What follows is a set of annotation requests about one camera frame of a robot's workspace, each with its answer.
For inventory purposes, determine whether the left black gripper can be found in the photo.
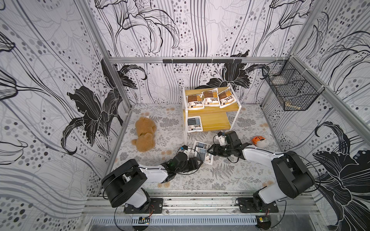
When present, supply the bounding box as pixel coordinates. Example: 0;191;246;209
175;157;204;174

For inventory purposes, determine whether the blue coffee bag top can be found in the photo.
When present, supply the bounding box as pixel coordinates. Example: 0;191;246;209
187;116;203;133

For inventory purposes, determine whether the brown coffee bag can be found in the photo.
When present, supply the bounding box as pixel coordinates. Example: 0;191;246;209
202;88;221;107
187;94;205;110
218;87;236;108

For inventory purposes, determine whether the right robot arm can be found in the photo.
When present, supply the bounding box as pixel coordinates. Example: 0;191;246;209
207;131;315;210

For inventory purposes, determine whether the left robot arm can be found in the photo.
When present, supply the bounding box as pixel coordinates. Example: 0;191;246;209
102;152;203;213

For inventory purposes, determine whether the white wooden two-tier shelf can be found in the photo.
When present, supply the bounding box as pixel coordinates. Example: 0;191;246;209
183;88;242;144

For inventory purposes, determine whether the orange white toy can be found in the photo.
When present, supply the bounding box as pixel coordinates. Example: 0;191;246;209
251;136;269;148

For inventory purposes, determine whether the brown teddy bear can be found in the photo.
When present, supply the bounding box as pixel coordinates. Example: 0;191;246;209
132;116;157;152

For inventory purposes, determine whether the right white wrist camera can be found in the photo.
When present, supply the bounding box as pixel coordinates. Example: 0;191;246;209
216;132;227;146

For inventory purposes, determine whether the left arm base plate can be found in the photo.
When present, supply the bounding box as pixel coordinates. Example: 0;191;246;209
124;198;163;215

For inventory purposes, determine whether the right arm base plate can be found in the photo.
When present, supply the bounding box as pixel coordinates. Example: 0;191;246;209
235;197;278;214

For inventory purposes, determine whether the grey slotted cable duct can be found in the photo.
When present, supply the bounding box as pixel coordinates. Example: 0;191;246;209
91;215;257;226

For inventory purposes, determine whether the black wire basket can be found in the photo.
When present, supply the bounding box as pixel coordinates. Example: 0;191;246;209
262;58;325;111

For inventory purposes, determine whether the black wall bar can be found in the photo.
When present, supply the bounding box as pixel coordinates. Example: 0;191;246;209
162;59;242;64

